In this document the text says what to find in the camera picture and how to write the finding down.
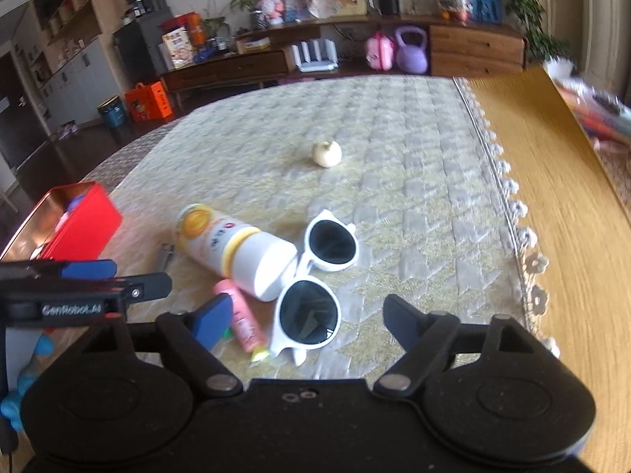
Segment silver nail clipper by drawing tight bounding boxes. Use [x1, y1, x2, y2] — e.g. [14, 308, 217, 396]
[154, 244, 175, 271]

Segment pink lip balm tube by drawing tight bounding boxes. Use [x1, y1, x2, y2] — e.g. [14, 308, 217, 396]
[213, 279, 269, 363]

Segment yellow white supplement bottle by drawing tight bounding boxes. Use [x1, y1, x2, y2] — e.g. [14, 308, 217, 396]
[174, 203, 299, 302]

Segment white round sunglasses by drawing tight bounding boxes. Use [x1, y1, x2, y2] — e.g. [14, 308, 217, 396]
[269, 209, 359, 366]

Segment cream small figurine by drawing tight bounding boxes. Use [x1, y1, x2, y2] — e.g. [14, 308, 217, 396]
[311, 140, 344, 169]

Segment purple toy figure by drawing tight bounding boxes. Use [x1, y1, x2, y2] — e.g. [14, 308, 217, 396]
[66, 194, 84, 214]

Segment blue gloved left hand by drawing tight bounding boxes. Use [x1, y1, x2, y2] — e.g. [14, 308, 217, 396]
[1, 329, 54, 431]

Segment red tin box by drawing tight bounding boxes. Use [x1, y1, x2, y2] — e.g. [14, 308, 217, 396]
[1, 182, 123, 262]

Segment teal trash bin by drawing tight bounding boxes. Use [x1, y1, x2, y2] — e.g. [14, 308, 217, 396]
[97, 95, 127, 129]

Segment orange gift box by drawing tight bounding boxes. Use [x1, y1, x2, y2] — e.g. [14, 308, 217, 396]
[125, 81, 173, 122]

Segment quilted cream table mat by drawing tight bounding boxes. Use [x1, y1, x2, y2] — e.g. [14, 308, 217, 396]
[90, 76, 549, 381]

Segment black mini fridge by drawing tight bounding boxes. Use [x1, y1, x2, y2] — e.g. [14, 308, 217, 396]
[112, 10, 172, 86]

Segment cereal box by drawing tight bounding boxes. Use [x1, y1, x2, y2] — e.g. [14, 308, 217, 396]
[161, 27, 195, 71]

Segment purple kettlebell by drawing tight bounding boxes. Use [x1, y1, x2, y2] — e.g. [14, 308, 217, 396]
[395, 26, 429, 75]

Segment white wifi router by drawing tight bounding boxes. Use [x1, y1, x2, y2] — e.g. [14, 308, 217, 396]
[291, 39, 339, 73]

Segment wooden tv cabinet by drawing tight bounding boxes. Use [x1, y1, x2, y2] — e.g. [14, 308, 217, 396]
[161, 15, 527, 97]

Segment blue patterned bag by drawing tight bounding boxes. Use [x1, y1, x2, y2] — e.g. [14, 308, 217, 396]
[469, 0, 503, 24]

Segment green potted tree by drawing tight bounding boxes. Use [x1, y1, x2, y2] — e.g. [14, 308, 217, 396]
[505, 0, 571, 63]

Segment grey wall cabinet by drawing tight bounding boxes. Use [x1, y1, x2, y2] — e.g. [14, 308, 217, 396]
[12, 35, 123, 134]

